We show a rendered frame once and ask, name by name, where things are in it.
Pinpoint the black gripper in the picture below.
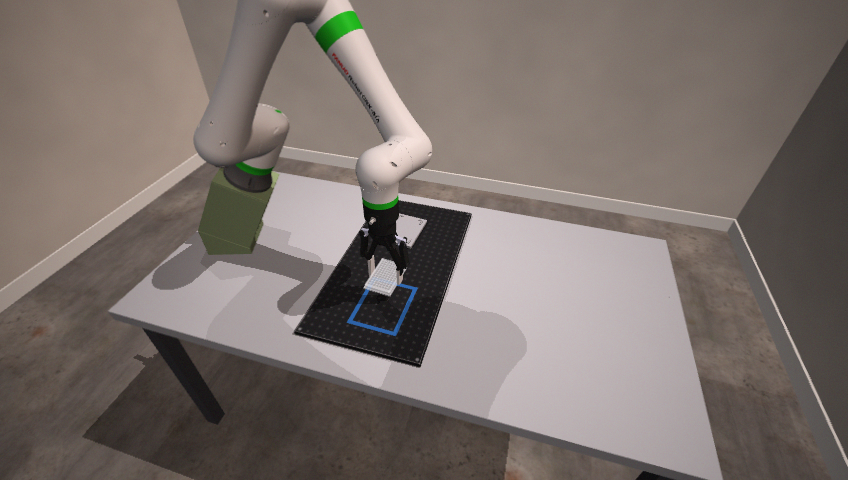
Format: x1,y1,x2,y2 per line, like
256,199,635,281
359,221,410,285

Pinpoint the blue rectangular tape outline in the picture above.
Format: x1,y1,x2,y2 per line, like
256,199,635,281
347,284,418,336

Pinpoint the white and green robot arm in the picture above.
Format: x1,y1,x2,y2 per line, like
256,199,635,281
193,0,432,226

